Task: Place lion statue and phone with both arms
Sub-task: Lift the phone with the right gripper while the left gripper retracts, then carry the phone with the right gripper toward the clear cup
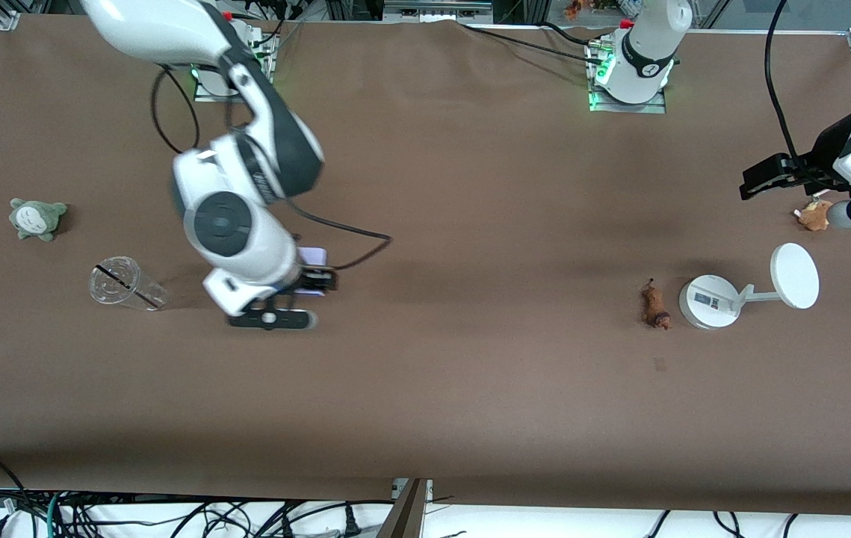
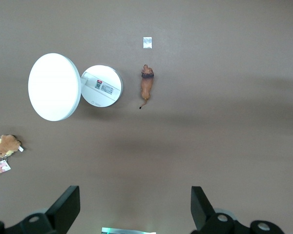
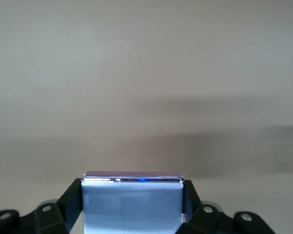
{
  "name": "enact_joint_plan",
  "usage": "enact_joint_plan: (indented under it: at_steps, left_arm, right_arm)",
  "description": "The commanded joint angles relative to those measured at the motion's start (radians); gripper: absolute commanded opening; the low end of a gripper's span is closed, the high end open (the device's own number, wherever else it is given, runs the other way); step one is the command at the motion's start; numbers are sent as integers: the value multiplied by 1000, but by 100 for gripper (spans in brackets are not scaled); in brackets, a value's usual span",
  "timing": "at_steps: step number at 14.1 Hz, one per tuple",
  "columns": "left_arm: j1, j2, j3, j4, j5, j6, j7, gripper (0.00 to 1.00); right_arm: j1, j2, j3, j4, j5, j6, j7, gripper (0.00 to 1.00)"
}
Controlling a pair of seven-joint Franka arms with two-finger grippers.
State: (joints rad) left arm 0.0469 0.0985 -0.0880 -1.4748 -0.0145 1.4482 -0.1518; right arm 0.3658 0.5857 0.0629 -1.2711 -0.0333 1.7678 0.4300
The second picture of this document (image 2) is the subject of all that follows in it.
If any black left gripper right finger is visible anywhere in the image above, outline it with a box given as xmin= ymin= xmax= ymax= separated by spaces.
xmin=189 ymin=186 xmax=286 ymax=234

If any white round desk lamp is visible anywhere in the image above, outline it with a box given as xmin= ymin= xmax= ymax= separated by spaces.
xmin=27 ymin=53 xmax=124 ymax=122

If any brown lion figurine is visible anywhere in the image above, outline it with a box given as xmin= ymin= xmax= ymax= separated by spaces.
xmin=139 ymin=64 xmax=155 ymax=110

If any brown hamster plush keychain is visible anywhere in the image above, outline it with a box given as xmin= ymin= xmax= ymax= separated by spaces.
xmin=0 ymin=134 xmax=24 ymax=157

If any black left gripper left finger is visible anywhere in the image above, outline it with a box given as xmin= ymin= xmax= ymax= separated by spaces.
xmin=0 ymin=185 xmax=81 ymax=234

